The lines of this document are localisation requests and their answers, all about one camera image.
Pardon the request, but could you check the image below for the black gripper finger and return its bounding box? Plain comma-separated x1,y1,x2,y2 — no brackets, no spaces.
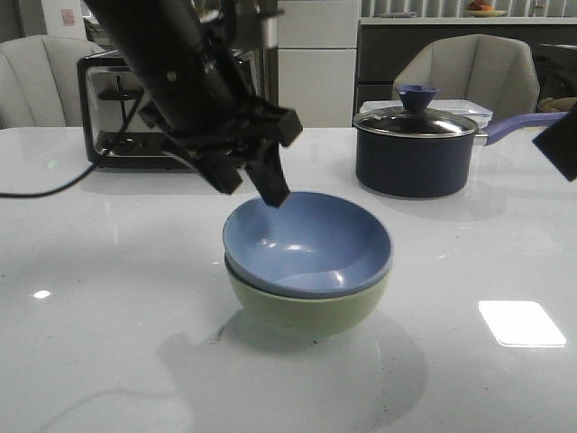
533,105,576,181

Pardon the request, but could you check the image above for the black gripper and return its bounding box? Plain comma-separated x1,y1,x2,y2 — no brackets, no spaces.
137,49,303,207

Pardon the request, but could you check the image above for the blue bowl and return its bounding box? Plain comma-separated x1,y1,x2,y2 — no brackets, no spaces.
222,191,392,299

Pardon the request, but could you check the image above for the green bowl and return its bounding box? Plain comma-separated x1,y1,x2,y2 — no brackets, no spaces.
224,260,389,338

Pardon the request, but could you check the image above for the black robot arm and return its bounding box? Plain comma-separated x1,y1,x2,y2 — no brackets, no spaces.
87,1,302,207

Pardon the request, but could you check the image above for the beige armchair right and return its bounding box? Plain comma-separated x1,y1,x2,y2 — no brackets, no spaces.
393,34,540,121

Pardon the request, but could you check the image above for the beige armchair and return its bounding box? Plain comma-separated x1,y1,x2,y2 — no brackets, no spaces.
393,34,540,121
1,35,103,129

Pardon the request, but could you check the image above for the clear plastic storage container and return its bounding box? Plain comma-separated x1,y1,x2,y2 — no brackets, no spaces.
359,99,492,128

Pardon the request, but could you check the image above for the black chrome four-slot toaster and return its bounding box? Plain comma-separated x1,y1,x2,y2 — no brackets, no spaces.
77,48,267,170

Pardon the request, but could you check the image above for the glass pot lid blue knob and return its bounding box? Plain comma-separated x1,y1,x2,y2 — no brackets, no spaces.
353,85,478,138

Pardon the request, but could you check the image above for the dark blue saucepan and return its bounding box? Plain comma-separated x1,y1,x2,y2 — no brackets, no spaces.
355,113,546,198

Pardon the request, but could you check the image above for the white refrigerator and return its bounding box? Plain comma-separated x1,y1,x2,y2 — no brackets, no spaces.
278,1,361,127

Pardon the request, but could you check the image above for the fruit plate on counter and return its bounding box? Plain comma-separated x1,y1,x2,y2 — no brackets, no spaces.
463,0,507,18

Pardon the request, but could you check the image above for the dark kitchen counter cabinet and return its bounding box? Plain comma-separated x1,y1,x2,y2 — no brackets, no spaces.
353,17,576,112

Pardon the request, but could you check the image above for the beige armchair left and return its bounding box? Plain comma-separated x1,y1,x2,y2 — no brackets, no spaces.
1,35,103,129

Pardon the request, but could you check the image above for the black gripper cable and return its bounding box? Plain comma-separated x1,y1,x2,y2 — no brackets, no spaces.
0,97,145,199

